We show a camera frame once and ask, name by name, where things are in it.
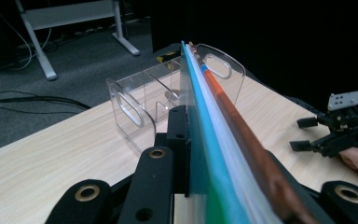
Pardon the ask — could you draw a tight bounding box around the black stand with striped base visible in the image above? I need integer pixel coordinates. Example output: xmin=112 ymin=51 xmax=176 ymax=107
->
xmin=156 ymin=50 xmax=182 ymax=64

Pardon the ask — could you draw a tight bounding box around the colourful picture book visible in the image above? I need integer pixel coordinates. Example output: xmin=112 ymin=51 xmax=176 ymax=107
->
xmin=172 ymin=40 xmax=321 ymax=224

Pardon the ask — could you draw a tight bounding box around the white metal stand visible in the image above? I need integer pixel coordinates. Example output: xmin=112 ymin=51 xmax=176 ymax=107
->
xmin=14 ymin=0 xmax=141 ymax=81

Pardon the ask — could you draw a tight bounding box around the black floor cable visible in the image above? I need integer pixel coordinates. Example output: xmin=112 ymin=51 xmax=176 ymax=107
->
xmin=0 ymin=101 xmax=82 ymax=115
xmin=0 ymin=91 xmax=91 ymax=110

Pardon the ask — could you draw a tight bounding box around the white floor cable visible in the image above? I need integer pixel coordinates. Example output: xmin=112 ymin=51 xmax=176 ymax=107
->
xmin=0 ymin=0 xmax=52 ymax=76

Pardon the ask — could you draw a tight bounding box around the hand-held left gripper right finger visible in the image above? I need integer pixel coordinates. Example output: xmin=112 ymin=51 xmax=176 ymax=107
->
xmin=265 ymin=148 xmax=336 ymax=224

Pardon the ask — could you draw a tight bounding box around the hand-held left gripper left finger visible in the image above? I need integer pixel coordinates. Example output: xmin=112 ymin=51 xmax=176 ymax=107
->
xmin=154 ymin=105 xmax=191 ymax=198

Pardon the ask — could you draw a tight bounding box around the clear acrylic organizer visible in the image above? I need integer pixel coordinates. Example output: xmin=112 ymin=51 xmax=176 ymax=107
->
xmin=105 ymin=43 xmax=247 ymax=154

